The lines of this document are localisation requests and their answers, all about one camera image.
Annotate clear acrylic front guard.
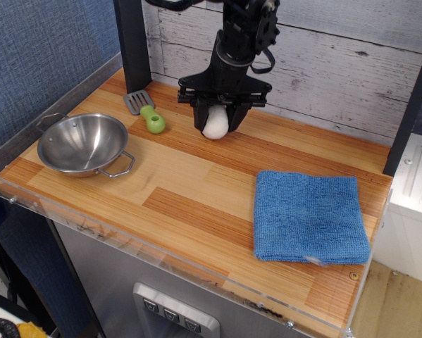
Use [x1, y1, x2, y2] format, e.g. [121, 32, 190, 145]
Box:
[0, 170, 395, 338]

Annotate blue folded cloth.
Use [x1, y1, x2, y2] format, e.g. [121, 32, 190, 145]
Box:
[254, 170, 371, 265]

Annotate dark left vertical post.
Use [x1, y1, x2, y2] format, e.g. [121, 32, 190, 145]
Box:
[113, 0, 152, 93]

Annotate black braided cable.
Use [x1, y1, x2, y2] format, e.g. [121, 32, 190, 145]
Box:
[0, 315, 20, 338]

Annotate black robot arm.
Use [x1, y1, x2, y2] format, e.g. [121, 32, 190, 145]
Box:
[178, 1, 280, 139]

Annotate silver dispenser button panel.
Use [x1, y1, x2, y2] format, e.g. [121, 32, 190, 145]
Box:
[132, 282, 221, 337]

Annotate stainless steel bowl with handles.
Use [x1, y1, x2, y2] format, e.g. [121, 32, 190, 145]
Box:
[37, 113, 135, 178]

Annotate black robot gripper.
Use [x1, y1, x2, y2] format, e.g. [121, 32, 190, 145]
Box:
[178, 60, 271, 132]

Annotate dark right vertical post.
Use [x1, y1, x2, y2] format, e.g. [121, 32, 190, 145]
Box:
[383, 66, 422, 177]

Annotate white sushi with black band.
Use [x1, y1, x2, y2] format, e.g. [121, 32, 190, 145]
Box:
[201, 106, 229, 139]

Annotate green handled grey spatula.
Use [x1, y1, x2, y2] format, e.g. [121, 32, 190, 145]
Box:
[123, 90, 166, 134]

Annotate stainless steel toy cabinet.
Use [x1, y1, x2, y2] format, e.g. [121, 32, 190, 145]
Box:
[54, 223, 304, 337]

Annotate white ribbed side appliance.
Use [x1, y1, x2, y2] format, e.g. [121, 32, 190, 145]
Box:
[373, 134, 422, 281]

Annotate yellow object at corner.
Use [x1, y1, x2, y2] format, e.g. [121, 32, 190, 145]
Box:
[16, 322, 48, 338]

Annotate dark vertical post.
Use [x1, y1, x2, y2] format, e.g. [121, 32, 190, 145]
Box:
[113, 0, 152, 93]
[383, 66, 422, 177]

